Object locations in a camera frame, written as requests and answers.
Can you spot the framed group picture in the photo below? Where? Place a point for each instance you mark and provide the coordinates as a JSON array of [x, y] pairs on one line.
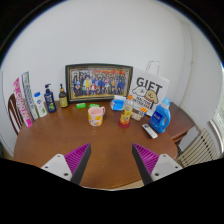
[[98, 82]]

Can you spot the orange-capped clear drink bottle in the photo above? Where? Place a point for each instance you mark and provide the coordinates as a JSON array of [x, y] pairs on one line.
[[126, 113]]

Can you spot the blue detergent bottle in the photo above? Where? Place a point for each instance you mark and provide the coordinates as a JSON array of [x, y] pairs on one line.
[[160, 118]]

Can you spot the white radiator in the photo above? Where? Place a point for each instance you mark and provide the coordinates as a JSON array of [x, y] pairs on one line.
[[200, 150]]

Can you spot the blue tissue pack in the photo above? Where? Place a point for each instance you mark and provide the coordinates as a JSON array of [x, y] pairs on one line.
[[117, 104]]

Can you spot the yellow-labelled dark pump bottle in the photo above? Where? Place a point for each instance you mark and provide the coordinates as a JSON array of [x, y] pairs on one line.
[[63, 99]]

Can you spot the tall pink printed box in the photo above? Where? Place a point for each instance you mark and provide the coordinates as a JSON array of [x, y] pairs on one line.
[[22, 103]]

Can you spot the dark wooden chair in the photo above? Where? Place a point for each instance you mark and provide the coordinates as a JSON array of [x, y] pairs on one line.
[[15, 116]]

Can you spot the pink mug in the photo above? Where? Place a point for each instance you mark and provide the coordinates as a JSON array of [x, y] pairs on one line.
[[95, 117]]

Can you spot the white shampoo bottle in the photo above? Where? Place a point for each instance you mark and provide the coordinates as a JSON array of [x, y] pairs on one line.
[[40, 106]]

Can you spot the white remote control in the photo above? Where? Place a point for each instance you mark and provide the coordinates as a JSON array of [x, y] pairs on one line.
[[149, 131]]

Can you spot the dark blue pump bottle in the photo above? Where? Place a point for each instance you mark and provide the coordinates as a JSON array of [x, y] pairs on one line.
[[50, 101]]

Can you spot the flat round red coaster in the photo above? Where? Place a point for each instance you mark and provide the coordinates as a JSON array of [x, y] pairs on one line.
[[124, 126]]

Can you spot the white printed gift bag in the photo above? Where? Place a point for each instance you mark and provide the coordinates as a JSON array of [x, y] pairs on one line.
[[150, 88]]

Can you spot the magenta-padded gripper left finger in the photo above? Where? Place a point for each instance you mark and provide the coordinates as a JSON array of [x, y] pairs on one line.
[[77, 158]]

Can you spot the orange black puzzle cube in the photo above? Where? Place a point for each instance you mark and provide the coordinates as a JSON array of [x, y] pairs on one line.
[[143, 111]]

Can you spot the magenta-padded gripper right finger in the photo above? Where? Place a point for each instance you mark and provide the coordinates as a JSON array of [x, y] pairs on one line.
[[146, 158]]

